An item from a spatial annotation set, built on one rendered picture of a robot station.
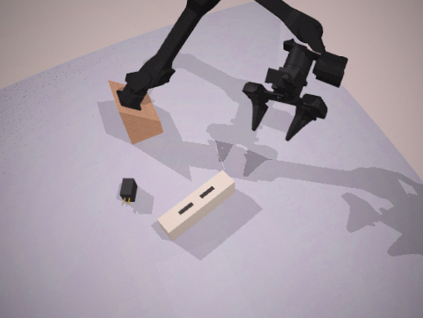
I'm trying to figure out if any black two-prong charger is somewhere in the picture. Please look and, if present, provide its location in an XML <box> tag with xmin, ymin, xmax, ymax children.
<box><xmin>119</xmin><ymin>178</ymin><xmax>138</xmax><ymax>205</ymax></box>

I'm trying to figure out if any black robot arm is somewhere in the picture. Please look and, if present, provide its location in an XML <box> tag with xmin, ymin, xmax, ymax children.
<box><xmin>116</xmin><ymin>0</ymin><xmax>348</xmax><ymax>111</ymax></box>

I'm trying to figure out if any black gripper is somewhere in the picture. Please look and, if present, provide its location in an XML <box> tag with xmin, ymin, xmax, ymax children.
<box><xmin>242</xmin><ymin>64</ymin><xmax>327</xmax><ymax>141</ymax></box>

